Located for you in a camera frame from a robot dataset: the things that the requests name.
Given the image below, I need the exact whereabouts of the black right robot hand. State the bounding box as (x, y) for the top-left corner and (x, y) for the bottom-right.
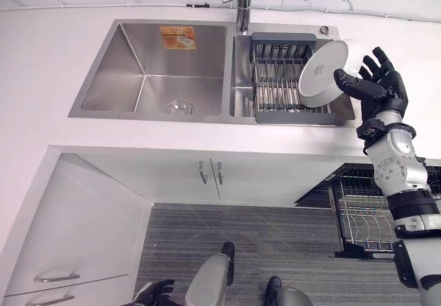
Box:
(333, 46), (409, 120)

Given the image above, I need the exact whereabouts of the round sink drain strainer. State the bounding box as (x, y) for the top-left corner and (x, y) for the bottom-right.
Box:
(165, 99), (196, 115)

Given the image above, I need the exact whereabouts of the grey dish drainer rack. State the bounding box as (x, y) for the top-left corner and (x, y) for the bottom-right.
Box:
(250, 32), (338, 125)

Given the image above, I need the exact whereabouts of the silver robot leg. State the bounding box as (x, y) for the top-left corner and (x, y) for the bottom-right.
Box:
(184, 241), (236, 306)
(265, 276), (314, 306)

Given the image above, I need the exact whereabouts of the chrome kitchen faucet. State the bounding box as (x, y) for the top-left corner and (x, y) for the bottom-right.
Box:
(222, 0), (252, 34)

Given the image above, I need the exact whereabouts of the silver left robot leg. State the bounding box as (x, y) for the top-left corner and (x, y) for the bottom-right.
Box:
(184, 241), (236, 306)

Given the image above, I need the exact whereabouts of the silver right robot leg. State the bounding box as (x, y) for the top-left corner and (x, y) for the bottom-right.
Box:
(265, 276), (314, 306)

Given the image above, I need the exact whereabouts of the white drawer with bar handle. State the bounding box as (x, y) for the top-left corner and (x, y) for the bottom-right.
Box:
(4, 153), (152, 296)
(0, 274), (135, 306)

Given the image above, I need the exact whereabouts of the white cabinet door with handle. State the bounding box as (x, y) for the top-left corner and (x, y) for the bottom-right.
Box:
(70, 153), (221, 203)

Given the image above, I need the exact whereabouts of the orange sticker label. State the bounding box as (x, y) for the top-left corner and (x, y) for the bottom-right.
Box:
(159, 25), (197, 50)

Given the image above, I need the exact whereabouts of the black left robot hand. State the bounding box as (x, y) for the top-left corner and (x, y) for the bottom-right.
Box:
(132, 279), (176, 306)

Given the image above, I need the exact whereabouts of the dishwasher wire rack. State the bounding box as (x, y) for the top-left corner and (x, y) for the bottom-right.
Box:
(327, 173), (441, 259)

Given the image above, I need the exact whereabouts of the stainless steel double sink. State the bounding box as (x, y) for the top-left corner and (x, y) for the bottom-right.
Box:
(67, 19), (357, 121)

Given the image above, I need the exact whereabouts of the white round plate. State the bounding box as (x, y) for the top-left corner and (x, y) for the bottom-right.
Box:
(298, 39), (361, 108)

